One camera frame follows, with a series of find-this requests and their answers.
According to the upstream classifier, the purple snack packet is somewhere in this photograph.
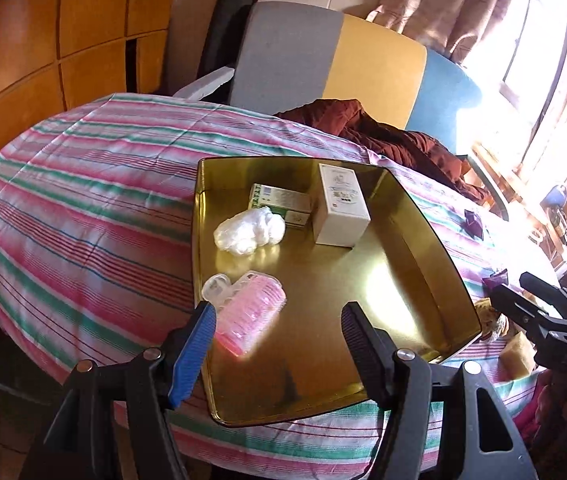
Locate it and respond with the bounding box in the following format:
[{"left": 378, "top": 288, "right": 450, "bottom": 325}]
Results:
[{"left": 482, "top": 269, "right": 509, "bottom": 295}]

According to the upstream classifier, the dark red blanket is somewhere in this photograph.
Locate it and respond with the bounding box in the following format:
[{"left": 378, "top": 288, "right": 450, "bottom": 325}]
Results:
[{"left": 276, "top": 99, "right": 489, "bottom": 205}]

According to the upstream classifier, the gold metal tray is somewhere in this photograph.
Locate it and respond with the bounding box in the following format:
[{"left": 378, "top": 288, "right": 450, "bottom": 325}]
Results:
[{"left": 192, "top": 157, "right": 481, "bottom": 427}]

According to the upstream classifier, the wooden side table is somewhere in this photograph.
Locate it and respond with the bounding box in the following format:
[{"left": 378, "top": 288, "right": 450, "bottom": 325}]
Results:
[{"left": 468, "top": 142, "right": 565, "bottom": 271}]

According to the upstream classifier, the grey yellow blue chair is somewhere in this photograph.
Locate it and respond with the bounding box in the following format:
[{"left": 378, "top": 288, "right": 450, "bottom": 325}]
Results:
[{"left": 172, "top": 0, "right": 513, "bottom": 221}]

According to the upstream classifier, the small purple packet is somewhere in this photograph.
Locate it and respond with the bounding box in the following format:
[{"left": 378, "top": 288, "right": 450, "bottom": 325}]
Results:
[{"left": 462, "top": 209, "right": 484, "bottom": 240}]

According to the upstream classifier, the pink hair roller pack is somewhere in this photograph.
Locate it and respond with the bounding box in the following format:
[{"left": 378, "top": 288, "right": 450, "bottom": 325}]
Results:
[{"left": 201, "top": 271, "right": 287, "bottom": 358}]

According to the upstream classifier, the black rolled mat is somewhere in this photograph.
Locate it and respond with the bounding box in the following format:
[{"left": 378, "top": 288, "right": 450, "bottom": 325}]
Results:
[{"left": 197, "top": 0, "right": 258, "bottom": 77}]

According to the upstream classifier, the striped bed sheet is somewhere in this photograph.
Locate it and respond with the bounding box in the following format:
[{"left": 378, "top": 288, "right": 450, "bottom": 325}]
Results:
[{"left": 0, "top": 93, "right": 557, "bottom": 479}]

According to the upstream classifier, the tall white box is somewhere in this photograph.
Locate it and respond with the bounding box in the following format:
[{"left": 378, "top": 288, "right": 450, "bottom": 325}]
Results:
[{"left": 312, "top": 162, "right": 370, "bottom": 248}]

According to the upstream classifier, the yellow plush toy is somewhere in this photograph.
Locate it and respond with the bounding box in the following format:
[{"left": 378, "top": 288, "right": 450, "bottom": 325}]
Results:
[{"left": 474, "top": 298, "right": 509, "bottom": 342}]

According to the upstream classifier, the wooden wardrobe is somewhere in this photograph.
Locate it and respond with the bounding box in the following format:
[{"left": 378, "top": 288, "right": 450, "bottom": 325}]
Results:
[{"left": 0, "top": 0, "right": 173, "bottom": 149}]

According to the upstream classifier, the white plastic bag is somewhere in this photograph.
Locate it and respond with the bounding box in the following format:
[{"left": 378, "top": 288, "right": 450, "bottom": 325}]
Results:
[{"left": 213, "top": 206, "right": 285, "bottom": 256}]

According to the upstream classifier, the green white flat box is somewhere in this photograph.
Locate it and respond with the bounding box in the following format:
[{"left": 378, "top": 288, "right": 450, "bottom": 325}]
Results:
[{"left": 248, "top": 183, "right": 312, "bottom": 228}]

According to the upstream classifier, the yellow sponge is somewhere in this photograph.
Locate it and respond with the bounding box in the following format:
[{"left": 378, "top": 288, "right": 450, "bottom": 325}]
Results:
[{"left": 499, "top": 332, "right": 536, "bottom": 380}]

